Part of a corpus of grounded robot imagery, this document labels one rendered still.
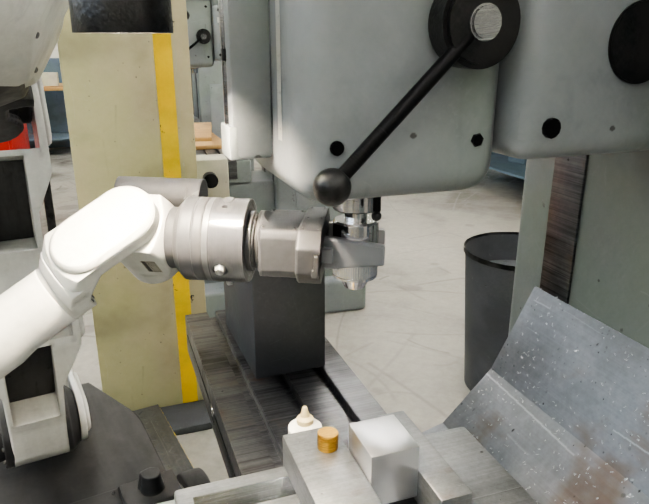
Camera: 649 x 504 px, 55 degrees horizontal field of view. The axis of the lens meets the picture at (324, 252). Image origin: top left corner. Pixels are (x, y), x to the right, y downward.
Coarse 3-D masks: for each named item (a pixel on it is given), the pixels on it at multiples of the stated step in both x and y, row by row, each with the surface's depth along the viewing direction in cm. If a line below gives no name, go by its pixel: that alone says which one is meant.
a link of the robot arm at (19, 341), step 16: (32, 272) 64; (16, 288) 62; (32, 288) 62; (0, 304) 61; (16, 304) 61; (32, 304) 61; (48, 304) 62; (0, 320) 60; (16, 320) 61; (32, 320) 61; (48, 320) 62; (64, 320) 63; (0, 336) 60; (16, 336) 61; (32, 336) 62; (48, 336) 63; (0, 352) 60; (16, 352) 61; (32, 352) 64; (0, 368) 61
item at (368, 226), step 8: (336, 216) 65; (344, 216) 65; (368, 216) 65; (336, 224) 63; (344, 224) 62; (352, 224) 62; (360, 224) 62; (368, 224) 62; (376, 224) 63; (344, 232) 62; (352, 232) 62; (360, 232) 62; (368, 232) 62
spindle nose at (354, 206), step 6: (366, 198) 61; (372, 198) 61; (342, 204) 62; (348, 204) 61; (354, 204) 61; (360, 204) 61; (366, 204) 61; (336, 210) 62; (342, 210) 62; (348, 210) 61; (354, 210) 61; (360, 210) 61; (366, 210) 61
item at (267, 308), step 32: (224, 288) 117; (256, 288) 96; (288, 288) 98; (320, 288) 100; (256, 320) 97; (288, 320) 99; (320, 320) 101; (256, 352) 99; (288, 352) 101; (320, 352) 103
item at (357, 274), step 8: (336, 232) 63; (376, 232) 63; (368, 240) 63; (376, 240) 64; (336, 272) 64; (344, 272) 64; (352, 272) 63; (360, 272) 63; (368, 272) 64; (376, 272) 65; (344, 280) 64; (352, 280) 64; (360, 280) 64; (368, 280) 64
